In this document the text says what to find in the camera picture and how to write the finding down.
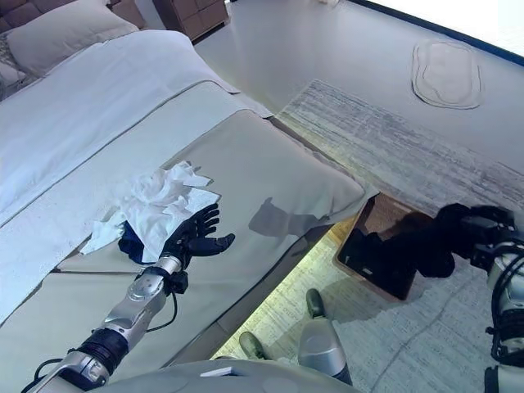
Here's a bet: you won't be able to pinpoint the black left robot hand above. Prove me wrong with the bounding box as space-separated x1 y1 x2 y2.
157 203 237 268

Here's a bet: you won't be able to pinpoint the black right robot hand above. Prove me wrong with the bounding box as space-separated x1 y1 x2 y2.
457 206 517 262

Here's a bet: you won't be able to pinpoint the white t-shirt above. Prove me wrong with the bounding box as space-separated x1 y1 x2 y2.
79 160 223 264

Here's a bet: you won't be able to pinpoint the dark blue garment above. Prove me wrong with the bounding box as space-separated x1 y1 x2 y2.
117 220 160 264

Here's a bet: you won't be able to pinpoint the black trousers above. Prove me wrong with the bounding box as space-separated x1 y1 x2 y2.
342 203 472 280

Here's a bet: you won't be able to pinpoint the brown bed base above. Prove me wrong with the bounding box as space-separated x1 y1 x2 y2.
161 220 364 369

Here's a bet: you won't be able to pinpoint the brown wicker basket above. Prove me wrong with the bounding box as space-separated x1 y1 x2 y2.
335 193 436 303

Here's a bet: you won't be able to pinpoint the dark left robot foot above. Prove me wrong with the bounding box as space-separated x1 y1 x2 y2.
238 331 268 360

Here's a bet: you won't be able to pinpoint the dark robot foot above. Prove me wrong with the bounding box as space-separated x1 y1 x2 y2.
238 331 268 360
305 287 328 319

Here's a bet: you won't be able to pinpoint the grey striped rug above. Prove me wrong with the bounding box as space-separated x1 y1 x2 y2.
215 79 524 393

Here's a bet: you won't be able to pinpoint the grey robot torso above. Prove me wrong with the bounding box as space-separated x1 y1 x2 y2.
105 355 357 393

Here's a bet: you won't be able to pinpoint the dark right robot foot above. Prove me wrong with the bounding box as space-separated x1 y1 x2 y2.
305 287 328 319

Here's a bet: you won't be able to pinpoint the oval beige floor mat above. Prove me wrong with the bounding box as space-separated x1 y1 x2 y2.
410 38 485 111

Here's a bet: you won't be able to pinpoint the silver right robot leg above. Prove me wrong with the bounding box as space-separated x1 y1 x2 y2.
297 317 354 386

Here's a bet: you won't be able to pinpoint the brown wooden nightstand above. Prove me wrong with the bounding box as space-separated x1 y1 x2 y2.
152 0 231 43

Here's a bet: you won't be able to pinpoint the beige pillow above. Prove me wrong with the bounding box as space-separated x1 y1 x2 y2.
5 3 141 78

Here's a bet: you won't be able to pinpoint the patterned grey cushion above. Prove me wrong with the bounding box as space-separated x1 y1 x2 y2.
0 31 29 90

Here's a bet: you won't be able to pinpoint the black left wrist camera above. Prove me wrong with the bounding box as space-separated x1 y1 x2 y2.
165 271 190 296

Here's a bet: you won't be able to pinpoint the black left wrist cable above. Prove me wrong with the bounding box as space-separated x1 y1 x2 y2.
146 292 180 333

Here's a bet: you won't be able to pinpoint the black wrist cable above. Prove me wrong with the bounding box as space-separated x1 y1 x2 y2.
146 292 180 333
486 261 524 364

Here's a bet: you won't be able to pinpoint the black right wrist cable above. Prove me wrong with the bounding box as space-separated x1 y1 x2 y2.
486 261 524 364

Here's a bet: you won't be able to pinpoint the black left upper arm cable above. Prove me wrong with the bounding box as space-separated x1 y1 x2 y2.
32 356 75 386

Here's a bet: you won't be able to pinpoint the black window frame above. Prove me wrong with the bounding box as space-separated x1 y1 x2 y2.
359 0 524 67

